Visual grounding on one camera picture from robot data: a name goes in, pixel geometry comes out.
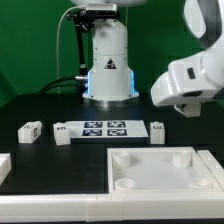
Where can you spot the white right wall piece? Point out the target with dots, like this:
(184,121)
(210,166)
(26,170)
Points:
(213,165)

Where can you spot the white square table top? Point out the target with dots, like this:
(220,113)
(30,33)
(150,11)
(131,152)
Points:
(159,170)

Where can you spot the white front wall rail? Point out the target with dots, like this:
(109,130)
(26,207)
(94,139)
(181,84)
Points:
(114,207)

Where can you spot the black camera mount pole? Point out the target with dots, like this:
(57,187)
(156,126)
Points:
(80,43)

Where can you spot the grey camera on mount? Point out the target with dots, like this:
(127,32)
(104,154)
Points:
(101,9)

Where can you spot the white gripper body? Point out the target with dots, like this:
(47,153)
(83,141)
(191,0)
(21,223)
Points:
(190,82)

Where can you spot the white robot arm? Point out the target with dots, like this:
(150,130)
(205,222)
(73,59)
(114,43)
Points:
(110,81)

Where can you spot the white marker base plate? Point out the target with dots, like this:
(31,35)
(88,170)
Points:
(107,129)

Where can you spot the white left wall piece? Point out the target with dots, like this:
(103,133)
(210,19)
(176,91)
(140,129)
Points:
(5,166)

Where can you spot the white wall piece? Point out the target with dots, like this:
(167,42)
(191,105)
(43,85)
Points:
(5,166)
(213,165)

